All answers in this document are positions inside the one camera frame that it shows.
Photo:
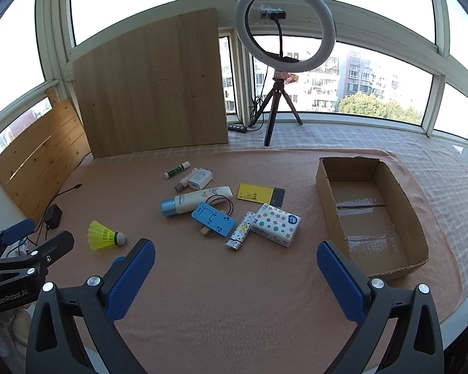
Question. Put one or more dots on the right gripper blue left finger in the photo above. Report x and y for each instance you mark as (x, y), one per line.
(54, 344)

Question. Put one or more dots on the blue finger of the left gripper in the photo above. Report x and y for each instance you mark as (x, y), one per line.
(18, 231)
(53, 249)

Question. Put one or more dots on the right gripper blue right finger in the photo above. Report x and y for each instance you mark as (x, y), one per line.
(416, 343)

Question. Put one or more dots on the yellow plastic shuttlecock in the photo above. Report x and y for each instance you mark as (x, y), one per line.
(100, 236)

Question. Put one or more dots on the white blue sunscreen tube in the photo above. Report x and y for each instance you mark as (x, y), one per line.
(185, 203)

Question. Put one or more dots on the small pink grey-capped bottle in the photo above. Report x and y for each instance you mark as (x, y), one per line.
(184, 181)

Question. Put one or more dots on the blue plastic phone stand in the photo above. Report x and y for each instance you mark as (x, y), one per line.
(214, 219)

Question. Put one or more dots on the green white glue stick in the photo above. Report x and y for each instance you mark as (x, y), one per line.
(176, 170)

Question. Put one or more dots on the white usb charger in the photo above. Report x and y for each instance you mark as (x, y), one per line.
(200, 179)

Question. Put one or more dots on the patterned white lighter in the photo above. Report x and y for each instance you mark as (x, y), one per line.
(241, 231)

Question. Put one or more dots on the patterned white tissue pack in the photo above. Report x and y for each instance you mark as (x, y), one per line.
(275, 224)

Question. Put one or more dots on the yellow black ruler card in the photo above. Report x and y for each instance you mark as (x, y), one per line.
(273, 196)

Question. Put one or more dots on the wooden clothespin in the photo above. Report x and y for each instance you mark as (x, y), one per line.
(207, 232)

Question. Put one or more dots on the gloved left hand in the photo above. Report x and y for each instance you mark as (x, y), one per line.
(18, 323)

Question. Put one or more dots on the black power adapter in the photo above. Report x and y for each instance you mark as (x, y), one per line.
(52, 217)

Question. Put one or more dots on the pine slat wooden panel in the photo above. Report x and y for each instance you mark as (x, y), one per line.
(37, 163)

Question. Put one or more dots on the brown cardboard box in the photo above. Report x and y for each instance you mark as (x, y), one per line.
(369, 216)

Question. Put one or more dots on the grey checked bed sheet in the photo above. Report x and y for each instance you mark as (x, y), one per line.
(413, 163)

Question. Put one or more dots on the large light wooden board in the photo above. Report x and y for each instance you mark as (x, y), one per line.
(156, 87)

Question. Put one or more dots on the black tripod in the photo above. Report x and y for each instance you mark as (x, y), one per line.
(276, 93)

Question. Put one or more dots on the black inline cable switch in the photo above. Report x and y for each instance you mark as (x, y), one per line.
(237, 128)

